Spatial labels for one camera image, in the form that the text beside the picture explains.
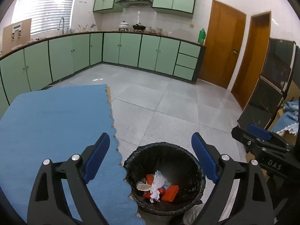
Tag orange spiky pad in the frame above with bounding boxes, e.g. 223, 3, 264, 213
162, 185, 179, 203
143, 174, 165, 198

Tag white tissue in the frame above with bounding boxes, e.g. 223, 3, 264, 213
150, 170, 171, 203

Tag blue white paper cup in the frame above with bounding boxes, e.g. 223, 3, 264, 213
136, 181, 152, 191

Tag black lined trash bin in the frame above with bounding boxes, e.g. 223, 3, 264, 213
124, 142, 206, 216

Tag green lower kitchen cabinets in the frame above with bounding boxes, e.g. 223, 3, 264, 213
1, 31, 206, 113

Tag black glass cabinet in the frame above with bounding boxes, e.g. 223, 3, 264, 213
237, 38, 299, 130

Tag blue table mat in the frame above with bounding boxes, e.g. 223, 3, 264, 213
1, 84, 144, 224

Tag brown wooden door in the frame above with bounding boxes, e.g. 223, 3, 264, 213
231, 11, 272, 109
199, 0, 246, 88

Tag green bottle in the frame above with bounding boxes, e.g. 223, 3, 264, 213
198, 28, 206, 45

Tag white cooking pot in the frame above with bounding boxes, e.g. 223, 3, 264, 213
118, 21, 129, 31

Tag sink faucet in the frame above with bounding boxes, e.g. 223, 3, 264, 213
57, 17, 65, 34

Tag black wok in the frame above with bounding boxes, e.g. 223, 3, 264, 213
132, 23, 146, 33

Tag cardboard box on counter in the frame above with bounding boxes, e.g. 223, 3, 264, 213
2, 19, 32, 54

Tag range hood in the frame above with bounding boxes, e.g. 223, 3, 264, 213
116, 0, 153, 8

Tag window blinds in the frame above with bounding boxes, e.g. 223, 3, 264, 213
12, 0, 75, 35

